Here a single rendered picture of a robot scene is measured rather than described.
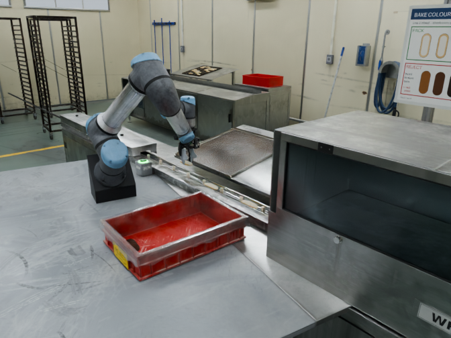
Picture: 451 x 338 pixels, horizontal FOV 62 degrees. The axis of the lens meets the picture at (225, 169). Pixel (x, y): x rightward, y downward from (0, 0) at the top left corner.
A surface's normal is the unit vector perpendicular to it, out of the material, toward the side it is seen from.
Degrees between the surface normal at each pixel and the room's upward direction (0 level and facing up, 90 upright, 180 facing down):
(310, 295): 0
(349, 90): 90
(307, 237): 91
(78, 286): 0
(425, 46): 90
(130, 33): 90
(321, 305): 0
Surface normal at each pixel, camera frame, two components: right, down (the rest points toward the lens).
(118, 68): 0.66, 0.26
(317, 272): -0.75, 0.22
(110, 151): 0.41, -0.31
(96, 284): 0.01, -0.94
